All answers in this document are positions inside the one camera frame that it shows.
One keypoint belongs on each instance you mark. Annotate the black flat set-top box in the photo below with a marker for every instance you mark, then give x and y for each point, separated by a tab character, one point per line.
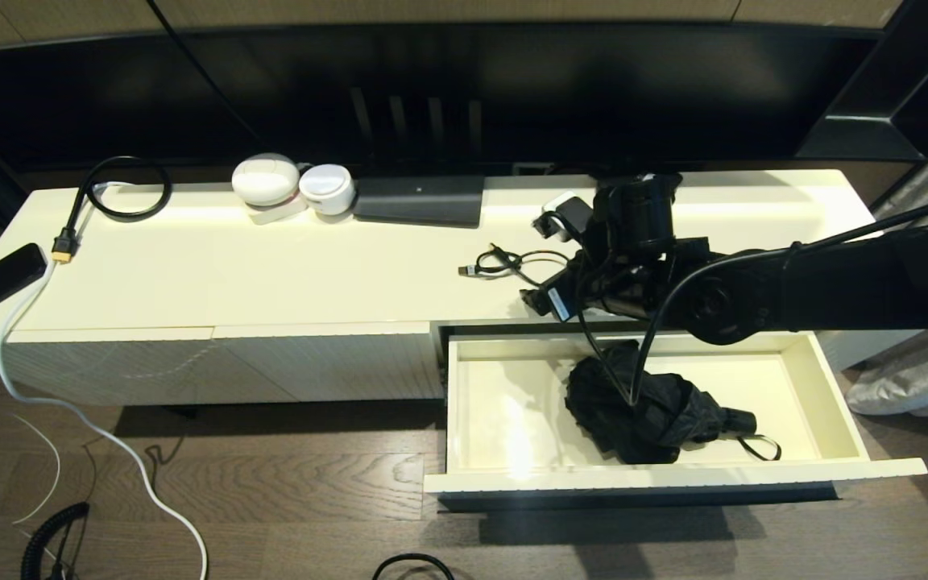
420	200

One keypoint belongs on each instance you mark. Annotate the black television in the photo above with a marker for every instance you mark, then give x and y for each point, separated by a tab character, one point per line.
553	89

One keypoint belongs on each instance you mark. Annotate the grey curtain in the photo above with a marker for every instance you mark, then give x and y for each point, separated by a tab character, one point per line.
891	387

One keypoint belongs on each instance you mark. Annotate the white cylindrical device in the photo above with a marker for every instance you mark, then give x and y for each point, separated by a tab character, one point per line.
326	188

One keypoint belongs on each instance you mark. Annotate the white tv cabinet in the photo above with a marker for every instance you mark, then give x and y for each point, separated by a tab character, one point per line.
271	274

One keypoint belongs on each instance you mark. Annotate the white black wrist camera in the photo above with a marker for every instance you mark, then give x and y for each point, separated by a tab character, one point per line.
565	217

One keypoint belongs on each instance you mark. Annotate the dark wall shelf unit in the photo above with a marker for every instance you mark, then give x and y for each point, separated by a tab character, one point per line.
875	129

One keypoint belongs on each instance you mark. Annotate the white cabinet drawer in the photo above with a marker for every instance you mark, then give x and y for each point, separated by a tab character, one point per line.
512	403

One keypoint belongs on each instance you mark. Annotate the black umbrella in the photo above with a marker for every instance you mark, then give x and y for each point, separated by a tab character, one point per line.
641	419

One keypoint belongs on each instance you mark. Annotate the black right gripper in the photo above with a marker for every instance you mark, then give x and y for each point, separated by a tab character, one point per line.
589	290

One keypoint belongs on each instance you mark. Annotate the white egg-shaped device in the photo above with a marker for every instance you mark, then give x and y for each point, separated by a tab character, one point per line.
266	180

